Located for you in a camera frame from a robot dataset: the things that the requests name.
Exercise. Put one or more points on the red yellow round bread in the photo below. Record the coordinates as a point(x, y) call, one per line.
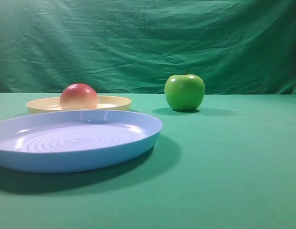
point(78, 96)

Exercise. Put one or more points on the blue plastic plate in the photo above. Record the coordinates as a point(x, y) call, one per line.
point(74, 141)

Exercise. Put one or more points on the yellow plastic plate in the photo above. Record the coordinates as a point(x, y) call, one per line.
point(104, 102)

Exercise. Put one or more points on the green apple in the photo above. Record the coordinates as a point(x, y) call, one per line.
point(184, 93)

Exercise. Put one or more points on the green table cloth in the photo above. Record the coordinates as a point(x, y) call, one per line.
point(231, 165)

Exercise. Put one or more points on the green backdrop cloth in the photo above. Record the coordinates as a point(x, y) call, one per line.
point(134, 46)

